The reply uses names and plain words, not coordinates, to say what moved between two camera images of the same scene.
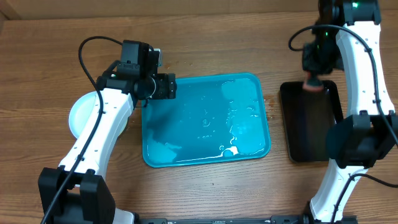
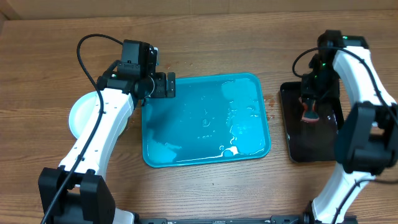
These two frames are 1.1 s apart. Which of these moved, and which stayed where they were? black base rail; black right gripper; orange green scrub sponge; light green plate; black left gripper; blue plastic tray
Moved: orange green scrub sponge; black right gripper
Stayed: black left gripper; light green plate; blue plastic tray; black base rail
